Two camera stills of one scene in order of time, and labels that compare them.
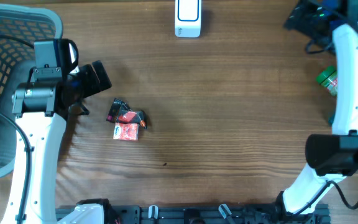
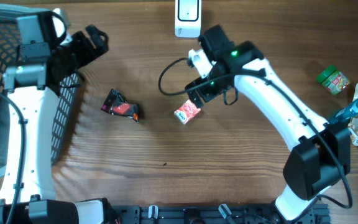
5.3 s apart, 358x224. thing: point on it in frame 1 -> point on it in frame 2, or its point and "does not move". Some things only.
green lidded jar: [328, 78] does not move
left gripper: [93, 86] -> [89, 53]
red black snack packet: [120, 112] -> [115, 102]
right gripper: [298, 19] -> [208, 94]
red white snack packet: [125, 131] -> [186, 112]
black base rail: [211, 214] does not move
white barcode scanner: [188, 18] does not move
